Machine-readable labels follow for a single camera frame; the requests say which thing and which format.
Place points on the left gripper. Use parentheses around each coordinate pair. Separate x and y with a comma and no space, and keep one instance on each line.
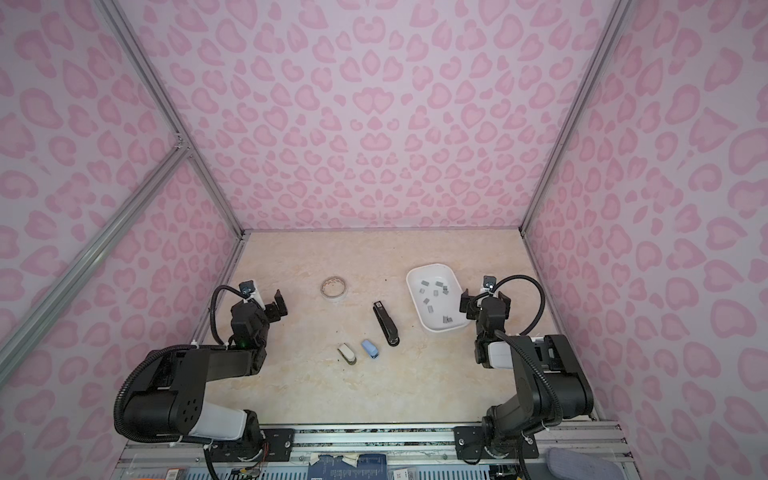
(267,309)

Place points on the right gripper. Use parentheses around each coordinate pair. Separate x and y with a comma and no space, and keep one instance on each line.
(486,301)

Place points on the beige staple box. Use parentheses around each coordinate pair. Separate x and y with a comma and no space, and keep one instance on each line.
(347,354)

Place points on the black stapler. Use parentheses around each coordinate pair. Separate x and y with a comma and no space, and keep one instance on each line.
(387,324)

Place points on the blue staple box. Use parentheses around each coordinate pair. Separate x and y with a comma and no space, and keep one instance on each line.
(370,348)

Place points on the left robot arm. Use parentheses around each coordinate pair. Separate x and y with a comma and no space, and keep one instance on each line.
(163,399)

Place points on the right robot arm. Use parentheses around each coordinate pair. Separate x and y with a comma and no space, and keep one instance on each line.
(550,385)

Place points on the white plastic tray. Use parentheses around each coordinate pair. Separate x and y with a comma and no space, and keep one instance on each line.
(444,304)

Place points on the clear tape roll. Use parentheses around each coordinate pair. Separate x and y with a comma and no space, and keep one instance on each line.
(333,288)

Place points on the grey cloth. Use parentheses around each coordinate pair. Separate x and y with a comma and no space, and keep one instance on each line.
(571,465)

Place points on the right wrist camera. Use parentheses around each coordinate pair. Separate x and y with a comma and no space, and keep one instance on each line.
(489,283)

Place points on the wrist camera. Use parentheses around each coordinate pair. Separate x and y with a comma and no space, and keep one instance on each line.
(489,283)
(251,293)

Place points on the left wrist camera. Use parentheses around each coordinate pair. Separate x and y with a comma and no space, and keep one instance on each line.
(251,293)

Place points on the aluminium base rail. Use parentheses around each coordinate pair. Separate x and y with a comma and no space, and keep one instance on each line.
(423,450)

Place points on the blue box on rail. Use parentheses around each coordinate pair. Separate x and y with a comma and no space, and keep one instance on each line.
(348,467)

